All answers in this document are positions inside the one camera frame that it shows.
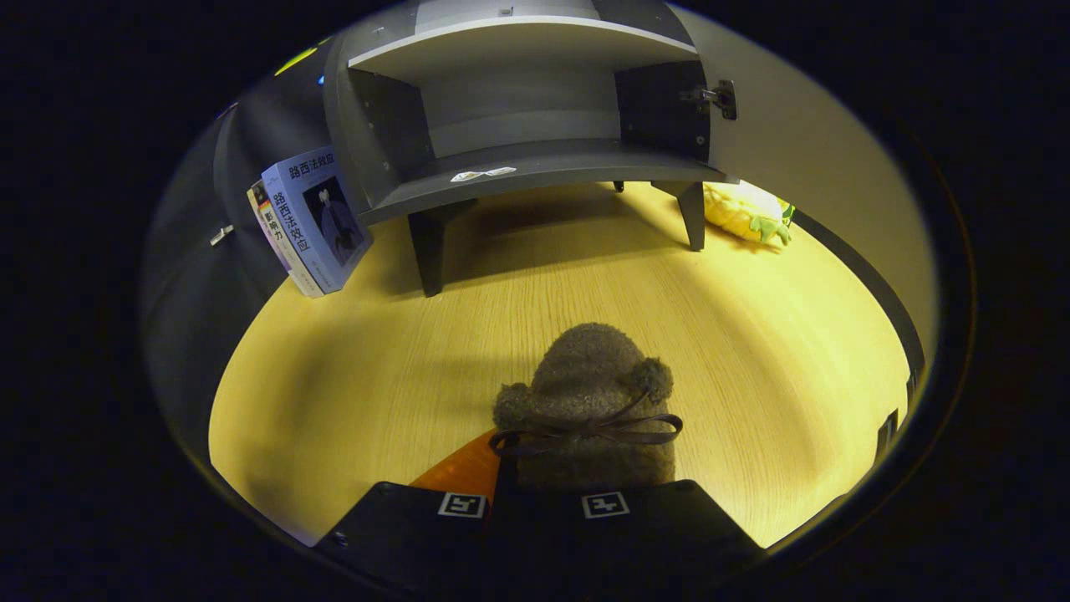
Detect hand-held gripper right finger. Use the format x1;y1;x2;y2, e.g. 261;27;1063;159
493;479;766;596

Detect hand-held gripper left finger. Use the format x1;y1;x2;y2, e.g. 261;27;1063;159
318;428;502;586

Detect brown fuzzy shoe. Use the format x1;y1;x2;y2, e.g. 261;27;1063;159
489;323;685;494

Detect grey shoe cabinet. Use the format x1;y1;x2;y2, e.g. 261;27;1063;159
322;0;741;298

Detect blue cover book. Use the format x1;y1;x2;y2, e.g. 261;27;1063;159
261;146;375;293

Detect black backdrop cloth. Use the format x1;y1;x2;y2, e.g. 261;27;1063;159
140;38;360;469

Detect yellow pineapple plush toy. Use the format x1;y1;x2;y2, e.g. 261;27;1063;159
702;181;795;246

